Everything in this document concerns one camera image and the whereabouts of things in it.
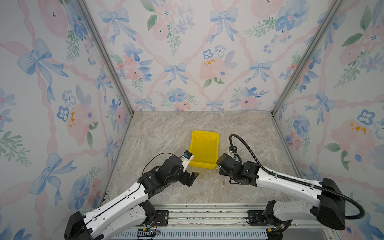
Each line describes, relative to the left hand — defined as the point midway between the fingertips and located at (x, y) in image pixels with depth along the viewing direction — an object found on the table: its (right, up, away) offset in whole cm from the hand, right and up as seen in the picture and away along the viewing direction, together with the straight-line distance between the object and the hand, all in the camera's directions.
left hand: (191, 167), depth 75 cm
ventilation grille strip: (+2, -30, -5) cm, 31 cm away
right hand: (+16, 0, +6) cm, 17 cm away
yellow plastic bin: (+8, +8, +18) cm, 21 cm away
